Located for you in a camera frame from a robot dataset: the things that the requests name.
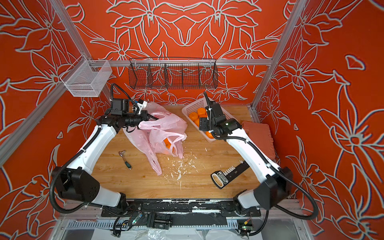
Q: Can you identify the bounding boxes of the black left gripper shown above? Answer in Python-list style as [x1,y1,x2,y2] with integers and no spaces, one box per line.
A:
[123,110,160,129]

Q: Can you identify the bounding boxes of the pink plastic bag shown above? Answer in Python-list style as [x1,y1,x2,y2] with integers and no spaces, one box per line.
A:
[122,103,188,176]

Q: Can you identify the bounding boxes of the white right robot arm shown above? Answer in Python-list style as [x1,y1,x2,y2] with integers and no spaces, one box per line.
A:
[200,99,319,220]

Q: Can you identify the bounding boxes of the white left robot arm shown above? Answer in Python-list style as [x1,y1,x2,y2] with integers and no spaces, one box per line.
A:
[49,111,156,217]

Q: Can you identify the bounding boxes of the orange mandarin back top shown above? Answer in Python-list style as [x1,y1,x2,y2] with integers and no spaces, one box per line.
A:
[197,108,207,117]

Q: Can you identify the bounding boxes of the white plastic perforated basket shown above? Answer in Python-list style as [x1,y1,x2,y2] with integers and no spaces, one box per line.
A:
[181,96,241,143]

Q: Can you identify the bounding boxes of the red plastic tool case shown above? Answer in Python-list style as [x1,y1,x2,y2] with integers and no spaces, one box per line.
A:
[242,121,276,160]

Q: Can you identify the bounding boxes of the black handheld label tool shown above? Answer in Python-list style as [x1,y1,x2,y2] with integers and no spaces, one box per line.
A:
[211,161,250,189]

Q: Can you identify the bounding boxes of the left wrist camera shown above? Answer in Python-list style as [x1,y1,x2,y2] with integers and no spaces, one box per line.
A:
[110,99,148,116]

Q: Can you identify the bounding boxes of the black wire wall basket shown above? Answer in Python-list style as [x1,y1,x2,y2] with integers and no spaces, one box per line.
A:
[128,57,219,90]

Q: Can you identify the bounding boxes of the small green handled screwdriver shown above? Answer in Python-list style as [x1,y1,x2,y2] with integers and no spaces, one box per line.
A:
[119,150,132,170]

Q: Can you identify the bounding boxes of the clear wire mesh basket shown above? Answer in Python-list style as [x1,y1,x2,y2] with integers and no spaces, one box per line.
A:
[60,60,112,97]

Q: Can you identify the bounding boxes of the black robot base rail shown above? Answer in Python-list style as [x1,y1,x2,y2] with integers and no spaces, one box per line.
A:
[101,199,262,230]

